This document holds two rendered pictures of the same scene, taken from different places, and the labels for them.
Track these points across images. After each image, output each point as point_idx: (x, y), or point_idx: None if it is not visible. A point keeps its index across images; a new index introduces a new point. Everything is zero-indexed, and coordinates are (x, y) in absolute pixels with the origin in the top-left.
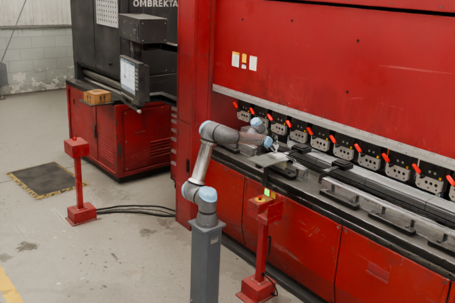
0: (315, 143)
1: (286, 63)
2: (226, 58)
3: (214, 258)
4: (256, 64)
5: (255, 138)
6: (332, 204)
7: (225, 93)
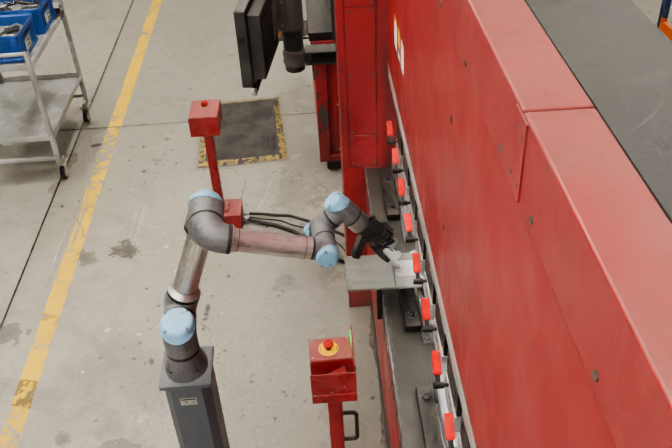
0: (425, 291)
1: (415, 91)
2: (392, 23)
3: (196, 426)
4: (403, 63)
5: (286, 248)
6: (405, 436)
7: (392, 93)
